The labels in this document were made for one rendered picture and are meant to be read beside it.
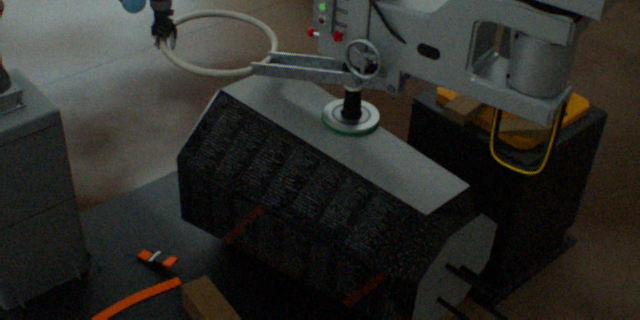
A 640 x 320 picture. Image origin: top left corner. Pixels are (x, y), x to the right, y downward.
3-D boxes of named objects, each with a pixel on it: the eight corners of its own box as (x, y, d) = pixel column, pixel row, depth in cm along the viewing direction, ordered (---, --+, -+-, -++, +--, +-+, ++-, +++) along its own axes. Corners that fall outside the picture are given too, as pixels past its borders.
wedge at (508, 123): (547, 125, 300) (549, 115, 297) (549, 140, 292) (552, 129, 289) (497, 119, 302) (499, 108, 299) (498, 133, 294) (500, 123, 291)
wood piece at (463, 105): (468, 96, 314) (470, 86, 311) (489, 106, 310) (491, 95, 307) (441, 115, 301) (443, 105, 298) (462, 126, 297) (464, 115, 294)
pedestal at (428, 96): (473, 174, 400) (498, 50, 356) (577, 241, 361) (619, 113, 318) (384, 227, 363) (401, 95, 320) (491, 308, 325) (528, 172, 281)
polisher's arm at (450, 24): (562, 128, 252) (598, -6, 223) (537, 161, 236) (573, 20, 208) (375, 57, 284) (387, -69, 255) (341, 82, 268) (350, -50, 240)
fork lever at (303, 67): (426, 74, 274) (424, 62, 272) (399, 97, 261) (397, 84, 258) (277, 59, 313) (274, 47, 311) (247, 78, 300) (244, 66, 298)
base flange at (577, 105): (501, 63, 347) (503, 54, 344) (592, 111, 318) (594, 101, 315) (429, 97, 320) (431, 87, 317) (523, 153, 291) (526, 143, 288)
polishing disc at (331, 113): (376, 102, 300) (377, 99, 300) (381, 133, 283) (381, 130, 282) (322, 100, 299) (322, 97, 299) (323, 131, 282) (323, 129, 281)
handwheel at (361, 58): (393, 76, 261) (398, 37, 252) (378, 88, 254) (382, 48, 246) (356, 61, 268) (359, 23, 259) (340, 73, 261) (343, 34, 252)
